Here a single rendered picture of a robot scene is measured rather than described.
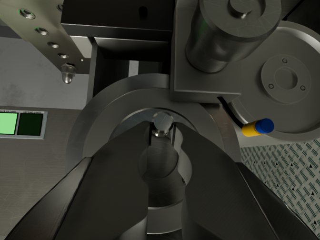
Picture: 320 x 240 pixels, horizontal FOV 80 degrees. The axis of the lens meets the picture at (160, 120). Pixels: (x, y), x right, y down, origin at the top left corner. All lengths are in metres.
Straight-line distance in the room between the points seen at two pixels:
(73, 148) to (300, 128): 0.20
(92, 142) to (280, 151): 0.25
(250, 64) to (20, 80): 2.29
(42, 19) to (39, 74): 1.94
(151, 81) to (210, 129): 0.07
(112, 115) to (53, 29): 0.30
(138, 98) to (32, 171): 0.44
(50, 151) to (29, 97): 1.77
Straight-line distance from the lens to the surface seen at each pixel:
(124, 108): 0.16
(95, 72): 0.19
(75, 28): 0.19
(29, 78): 2.36
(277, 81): 0.22
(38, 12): 0.41
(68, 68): 0.56
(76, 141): 0.18
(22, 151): 0.58
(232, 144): 0.18
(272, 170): 0.34
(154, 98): 0.16
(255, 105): 0.20
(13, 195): 0.59
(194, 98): 0.15
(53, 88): 2.24
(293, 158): 0.30
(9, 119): 0.60
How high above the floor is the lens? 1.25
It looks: 10 degrees down
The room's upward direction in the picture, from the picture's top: 178 degrees counter-clockwise
